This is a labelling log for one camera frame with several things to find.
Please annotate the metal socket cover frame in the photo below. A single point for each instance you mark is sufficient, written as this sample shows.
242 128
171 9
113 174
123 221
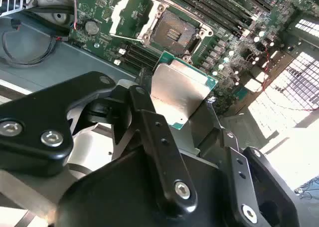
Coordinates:
118 15

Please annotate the silver CPU green edge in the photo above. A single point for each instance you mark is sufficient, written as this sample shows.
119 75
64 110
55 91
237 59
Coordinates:
174 92

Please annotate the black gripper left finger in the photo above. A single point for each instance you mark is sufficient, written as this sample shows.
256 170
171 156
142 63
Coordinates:
32 137

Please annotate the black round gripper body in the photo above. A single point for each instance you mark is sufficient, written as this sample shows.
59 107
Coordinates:
119 194

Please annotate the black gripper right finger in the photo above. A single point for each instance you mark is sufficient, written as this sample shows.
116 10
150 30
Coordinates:
239 177

